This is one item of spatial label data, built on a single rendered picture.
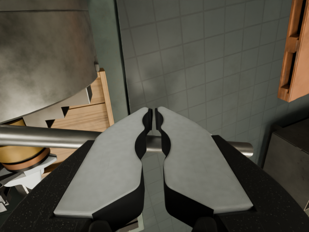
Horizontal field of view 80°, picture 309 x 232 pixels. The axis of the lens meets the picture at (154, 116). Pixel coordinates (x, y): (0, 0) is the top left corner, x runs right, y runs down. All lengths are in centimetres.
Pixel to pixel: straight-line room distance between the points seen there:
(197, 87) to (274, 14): 94
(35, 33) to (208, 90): 175
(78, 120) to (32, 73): 40
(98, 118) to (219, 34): 142
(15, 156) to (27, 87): 18
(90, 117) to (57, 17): 40
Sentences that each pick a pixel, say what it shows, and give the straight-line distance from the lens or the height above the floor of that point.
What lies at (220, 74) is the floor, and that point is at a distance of 191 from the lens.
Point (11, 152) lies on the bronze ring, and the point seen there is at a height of 112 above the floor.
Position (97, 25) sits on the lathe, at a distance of 88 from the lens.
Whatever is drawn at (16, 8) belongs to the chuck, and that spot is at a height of 121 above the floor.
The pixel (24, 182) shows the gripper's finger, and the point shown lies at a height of 110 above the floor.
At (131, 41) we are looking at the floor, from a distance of 146.
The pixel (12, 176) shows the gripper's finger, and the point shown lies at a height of 112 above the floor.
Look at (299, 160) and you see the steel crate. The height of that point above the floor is 49.
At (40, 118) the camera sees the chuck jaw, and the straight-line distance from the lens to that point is 35.
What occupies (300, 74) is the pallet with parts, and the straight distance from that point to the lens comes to 250.
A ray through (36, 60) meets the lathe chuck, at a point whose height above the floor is 121.
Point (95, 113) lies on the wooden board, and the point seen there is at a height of 88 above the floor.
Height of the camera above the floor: 141
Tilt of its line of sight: 56 degrees down
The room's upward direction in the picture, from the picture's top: 142 degrees clockwise
